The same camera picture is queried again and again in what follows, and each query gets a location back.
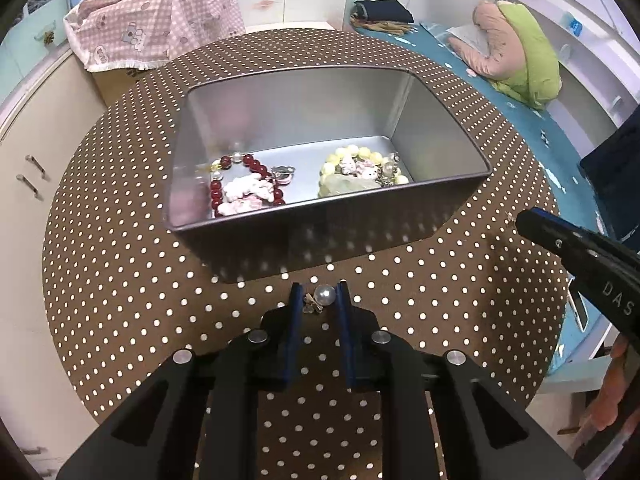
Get cardboard box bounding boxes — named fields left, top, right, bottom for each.
left=91, top=68, right=146, bottom=106

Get pearl earring with gold bow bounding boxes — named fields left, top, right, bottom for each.
left=303, top=284, right=336, bottom=314

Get silver metal tin box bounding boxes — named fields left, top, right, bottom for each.
left=164, top=66, right=491, bottom=282

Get right hand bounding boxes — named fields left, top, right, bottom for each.
left=582, top=333, right=639, bottom=431

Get brown polka dot tablecloth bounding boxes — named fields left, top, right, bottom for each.
left=42, top=29, right=580, bottom=479

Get cream bead bracelet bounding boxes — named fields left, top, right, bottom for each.
left=316, top=143, right=411, bottom=198

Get green and pink pillow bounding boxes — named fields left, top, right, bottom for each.
left=448, top=0, right=562, bottom=110

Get beige cabinet with handles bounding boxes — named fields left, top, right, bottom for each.
left=0, top=44, right=109, bottom=470

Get mint green drawers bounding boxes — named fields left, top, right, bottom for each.
left=1, top=0, right=68, bottom=101

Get pink checkered cloth cover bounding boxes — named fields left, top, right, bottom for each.
left=64, top=0, right=245, bottom=73

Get red bead bracelet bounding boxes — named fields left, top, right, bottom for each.
left=208, top=153, right=288, bottom=219

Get smartphone on bed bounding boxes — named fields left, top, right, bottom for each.
left=567, top=281, right=589, bottom=333

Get pale jade pendant charm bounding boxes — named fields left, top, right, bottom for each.
left=318, top=174, right=381, bottom=198

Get folded dark clothes stack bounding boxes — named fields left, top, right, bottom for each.
left=349, top=0, right=414, bottom=35

